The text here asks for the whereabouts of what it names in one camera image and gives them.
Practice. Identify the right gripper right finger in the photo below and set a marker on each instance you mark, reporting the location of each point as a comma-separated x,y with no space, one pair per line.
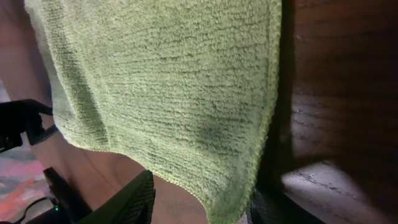
273,207

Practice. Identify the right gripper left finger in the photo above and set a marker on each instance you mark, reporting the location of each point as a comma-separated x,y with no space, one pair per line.
133,204

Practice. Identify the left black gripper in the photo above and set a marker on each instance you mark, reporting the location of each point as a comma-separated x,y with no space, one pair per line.
22,116

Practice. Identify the green microfiber cloth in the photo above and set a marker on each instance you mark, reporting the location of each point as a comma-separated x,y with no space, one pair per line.
185,88

